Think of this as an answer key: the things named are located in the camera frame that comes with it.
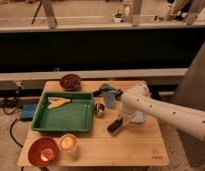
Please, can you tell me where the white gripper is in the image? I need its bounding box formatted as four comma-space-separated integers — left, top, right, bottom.
117, 104, 147, 126

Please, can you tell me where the black eraser block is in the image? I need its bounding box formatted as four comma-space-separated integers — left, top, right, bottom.
107, 119, 123, 134

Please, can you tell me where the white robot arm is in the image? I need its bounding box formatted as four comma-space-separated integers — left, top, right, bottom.
119, 83, 205, 142

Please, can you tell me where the blue plastic cup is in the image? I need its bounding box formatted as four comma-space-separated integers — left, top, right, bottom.
103, 92, 116, 108

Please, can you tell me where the wooden table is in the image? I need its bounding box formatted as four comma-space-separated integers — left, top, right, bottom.
18, 81, 169, 167

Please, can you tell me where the small metal cup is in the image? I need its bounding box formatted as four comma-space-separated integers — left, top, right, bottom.
94, 103, 105, 117

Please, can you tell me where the teal cloth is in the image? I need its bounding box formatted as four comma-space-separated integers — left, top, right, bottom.
100, 83, 116, 93

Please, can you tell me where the green plastic tray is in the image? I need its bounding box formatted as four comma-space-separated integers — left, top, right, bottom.
31, 91, 93, 132

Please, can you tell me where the orange white cup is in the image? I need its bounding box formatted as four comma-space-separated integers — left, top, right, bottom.
59, 134, 77, 153

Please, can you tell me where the dark brown bowl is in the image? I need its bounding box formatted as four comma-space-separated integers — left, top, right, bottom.
60, 74, 81, 91

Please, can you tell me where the wooden spatula in tray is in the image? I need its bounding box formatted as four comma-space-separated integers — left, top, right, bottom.
48, 97, 70, 109

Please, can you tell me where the small clear cup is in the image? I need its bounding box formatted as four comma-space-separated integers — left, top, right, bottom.
41, 148, 54, 162

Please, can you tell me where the red bowl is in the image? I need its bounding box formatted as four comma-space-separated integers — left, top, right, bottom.
28, 137, 58, 168

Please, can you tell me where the blue box on floor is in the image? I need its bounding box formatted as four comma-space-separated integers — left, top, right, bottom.
20, 104, 37, 121

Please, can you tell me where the black cable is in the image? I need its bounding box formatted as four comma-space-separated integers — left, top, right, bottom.
1, 87, 24, 148

